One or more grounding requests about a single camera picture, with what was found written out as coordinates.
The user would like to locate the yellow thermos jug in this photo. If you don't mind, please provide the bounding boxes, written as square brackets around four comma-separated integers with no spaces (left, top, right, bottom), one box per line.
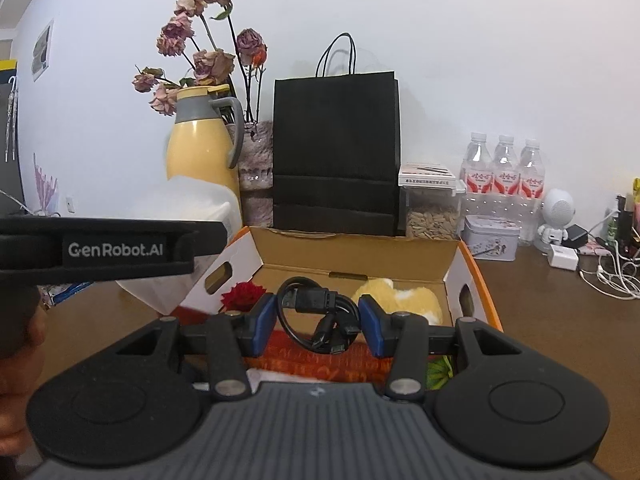
[166,85,246,201]

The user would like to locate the blue packets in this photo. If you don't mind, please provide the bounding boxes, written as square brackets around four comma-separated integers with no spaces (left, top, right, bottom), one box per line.
[49,282,94,307]

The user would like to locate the dark door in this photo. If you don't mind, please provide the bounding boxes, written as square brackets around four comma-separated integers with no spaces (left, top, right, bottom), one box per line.
[0,59,25,213]

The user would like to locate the black paper bag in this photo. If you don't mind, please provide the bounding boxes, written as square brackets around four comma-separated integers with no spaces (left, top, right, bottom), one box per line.
[272,32,402,237]

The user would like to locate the red cardboard box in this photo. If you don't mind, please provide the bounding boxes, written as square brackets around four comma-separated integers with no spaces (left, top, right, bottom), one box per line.
[177,226,503,392]

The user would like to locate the clear seed container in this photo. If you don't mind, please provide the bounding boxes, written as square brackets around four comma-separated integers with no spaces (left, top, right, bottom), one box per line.
[400,180,466,241]

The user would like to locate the wall picture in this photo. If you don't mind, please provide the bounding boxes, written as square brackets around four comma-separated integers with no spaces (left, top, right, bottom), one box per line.
[31,21,54,82]

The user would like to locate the white robot-shaped speaker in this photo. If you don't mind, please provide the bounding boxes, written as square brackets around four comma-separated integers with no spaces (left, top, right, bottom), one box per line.
[537,188,581,253]

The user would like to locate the black power adapter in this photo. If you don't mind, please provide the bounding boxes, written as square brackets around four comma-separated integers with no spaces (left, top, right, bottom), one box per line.
[562,225,592,250]

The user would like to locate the red artificial rose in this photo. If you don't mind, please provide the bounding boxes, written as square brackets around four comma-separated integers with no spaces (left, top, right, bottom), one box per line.
[220,282,266,313]

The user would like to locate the white tin box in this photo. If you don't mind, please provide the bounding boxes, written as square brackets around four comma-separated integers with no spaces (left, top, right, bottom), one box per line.
[461,215,522,262]

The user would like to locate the small white flat box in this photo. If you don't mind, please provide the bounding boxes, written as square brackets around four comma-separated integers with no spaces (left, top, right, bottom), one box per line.
[398,162,458,187]

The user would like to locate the dried rose bouquet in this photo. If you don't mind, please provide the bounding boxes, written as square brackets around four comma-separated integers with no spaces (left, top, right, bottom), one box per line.
[132,0,268,123]

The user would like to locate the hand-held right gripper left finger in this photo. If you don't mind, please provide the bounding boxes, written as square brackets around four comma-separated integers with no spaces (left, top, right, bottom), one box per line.
[102,292,279,402]

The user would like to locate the clear water bottle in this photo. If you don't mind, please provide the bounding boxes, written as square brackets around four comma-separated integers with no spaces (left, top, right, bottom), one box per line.
[492,135,521,199]
[517,139,546,201]
[460,132,493,197]

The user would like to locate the yellow plush toy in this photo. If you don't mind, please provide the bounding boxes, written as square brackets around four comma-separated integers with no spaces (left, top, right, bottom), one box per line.
[350,278,443,326]

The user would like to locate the black USB cable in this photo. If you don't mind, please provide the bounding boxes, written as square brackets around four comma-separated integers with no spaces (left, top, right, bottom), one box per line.
[276,276,362,356]

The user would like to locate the pink mottled vase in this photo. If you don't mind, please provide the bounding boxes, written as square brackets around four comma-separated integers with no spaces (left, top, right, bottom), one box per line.
[237,120,275,228]

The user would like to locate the white charger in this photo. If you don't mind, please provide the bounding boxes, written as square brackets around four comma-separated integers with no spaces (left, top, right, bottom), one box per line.
[547,244,581,272]

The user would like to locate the white plastic bag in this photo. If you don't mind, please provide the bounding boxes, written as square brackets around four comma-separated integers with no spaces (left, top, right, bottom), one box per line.
[116,175,243,313]

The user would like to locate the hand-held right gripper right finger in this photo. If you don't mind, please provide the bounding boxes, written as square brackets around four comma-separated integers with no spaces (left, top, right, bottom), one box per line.
[357,295,533,403]

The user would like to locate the person's left hand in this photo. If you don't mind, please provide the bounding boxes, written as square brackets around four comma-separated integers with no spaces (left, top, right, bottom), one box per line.
[0,286,48,466]

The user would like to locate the white tangled cables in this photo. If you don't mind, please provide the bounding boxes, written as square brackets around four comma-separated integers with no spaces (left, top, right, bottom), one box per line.
[580,205,640,302]

